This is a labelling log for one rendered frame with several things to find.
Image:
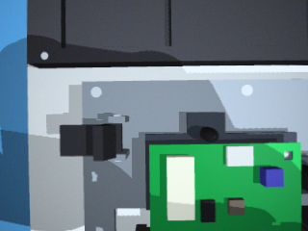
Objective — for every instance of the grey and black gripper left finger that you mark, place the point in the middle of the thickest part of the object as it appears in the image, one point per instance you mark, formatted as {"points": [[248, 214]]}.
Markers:
{"points": [[142, 227]]}

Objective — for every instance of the green circuit board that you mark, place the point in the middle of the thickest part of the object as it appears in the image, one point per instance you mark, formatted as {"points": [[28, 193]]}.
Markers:
{"points": [[225, 187]]}

